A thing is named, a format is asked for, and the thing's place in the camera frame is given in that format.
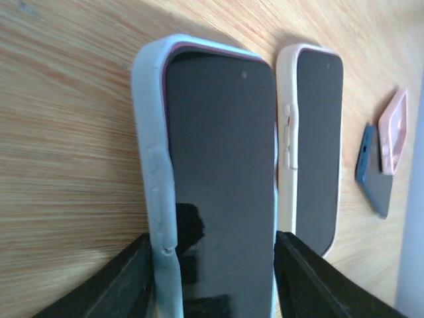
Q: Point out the black phone red edge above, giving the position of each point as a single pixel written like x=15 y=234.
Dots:
x=221 y=113

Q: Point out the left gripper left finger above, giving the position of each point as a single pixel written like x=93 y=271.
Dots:
x=124 y=287

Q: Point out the blue phone black screen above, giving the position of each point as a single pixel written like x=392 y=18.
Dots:
x=375 y=185

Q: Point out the light blue phone case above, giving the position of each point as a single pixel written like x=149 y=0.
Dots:
x=148 y=97

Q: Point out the pink translucent phone case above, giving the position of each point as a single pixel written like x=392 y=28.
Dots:
x=392 y=128

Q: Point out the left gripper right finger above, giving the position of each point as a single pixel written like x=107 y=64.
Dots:
x=308 y=286

